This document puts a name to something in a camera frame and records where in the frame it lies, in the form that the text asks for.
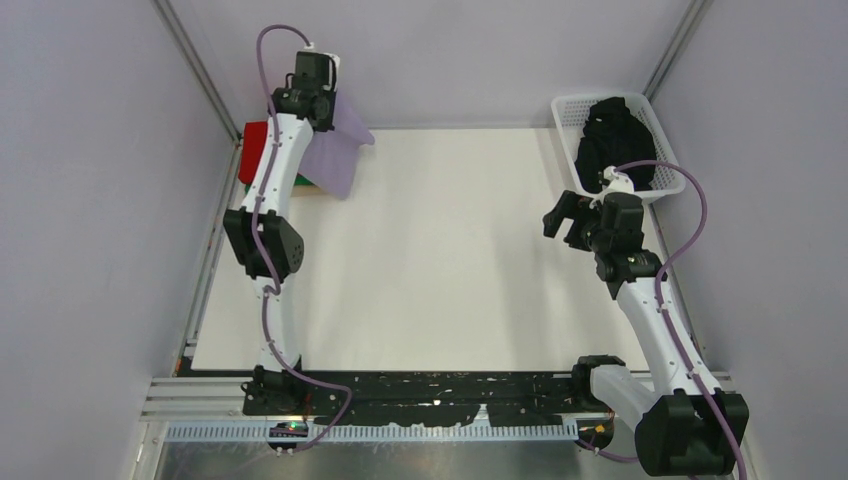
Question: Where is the lavender t-shirt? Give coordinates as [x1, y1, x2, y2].
[298, 92, 375, 200]

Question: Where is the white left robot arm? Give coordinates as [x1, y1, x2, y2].
[223, 49, 339, 414]

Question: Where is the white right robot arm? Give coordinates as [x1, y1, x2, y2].
[542, 191, 749, 479]

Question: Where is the red folded t-shirt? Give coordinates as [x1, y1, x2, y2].
[238, 121, 268, 185]

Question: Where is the black t-shirt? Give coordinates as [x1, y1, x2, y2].
[575, 97, 658, 193]

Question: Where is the green folded t-shirt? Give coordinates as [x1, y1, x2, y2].
[243, 174, 315, 195]

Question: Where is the white plastic basket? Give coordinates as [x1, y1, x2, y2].
[550, 90, 686, 204]

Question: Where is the beige folded t-shirt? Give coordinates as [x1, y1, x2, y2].
[291, 185, 326, 197]

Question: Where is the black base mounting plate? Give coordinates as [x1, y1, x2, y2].
[241, 369, 612, 427]

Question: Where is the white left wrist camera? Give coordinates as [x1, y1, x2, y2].
[326, 53, 340, 92]

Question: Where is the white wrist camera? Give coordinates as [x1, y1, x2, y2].
[326, 53, 340, 92]
[592, 166, 635, 204]

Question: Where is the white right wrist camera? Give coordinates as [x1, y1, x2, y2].
[592, 166, 635, 204]

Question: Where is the left aluminium corner post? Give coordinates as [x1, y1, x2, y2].
[151, 0, 242, 143]

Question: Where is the aluminium corner post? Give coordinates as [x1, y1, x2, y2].
[151, 0, 242, 143]
[642, 0, 714, 102]

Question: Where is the right aluminium corner post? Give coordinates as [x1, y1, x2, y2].
[642, 0, 714, 102]

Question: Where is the aluminium front rail frame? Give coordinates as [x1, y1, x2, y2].
[140, 370, 743, 423]

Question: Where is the white slotted cable duct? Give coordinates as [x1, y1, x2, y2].
[165, 419, 579, 443]

